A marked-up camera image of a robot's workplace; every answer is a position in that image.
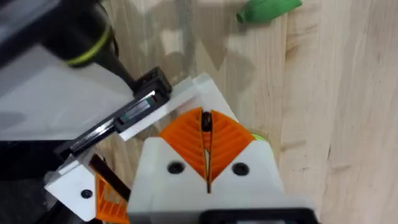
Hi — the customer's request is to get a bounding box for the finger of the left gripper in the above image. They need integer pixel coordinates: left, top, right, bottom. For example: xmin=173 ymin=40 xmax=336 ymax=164
xmin=119 ymin=73 xmax=239 ymax=142

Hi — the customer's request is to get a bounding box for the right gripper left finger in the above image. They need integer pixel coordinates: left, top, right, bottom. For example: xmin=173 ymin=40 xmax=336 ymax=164
xmin=126 ymin=107 xmax=210 ymax=216

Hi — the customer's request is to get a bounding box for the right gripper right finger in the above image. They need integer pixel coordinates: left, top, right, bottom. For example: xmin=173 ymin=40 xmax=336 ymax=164
xmin=208 ymin=109 xmax=312 ymax=211

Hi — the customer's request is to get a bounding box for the green toy vegetable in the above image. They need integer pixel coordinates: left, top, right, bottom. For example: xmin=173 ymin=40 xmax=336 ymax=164
xmin=236 ymin=0 xmax=303 ymax=24

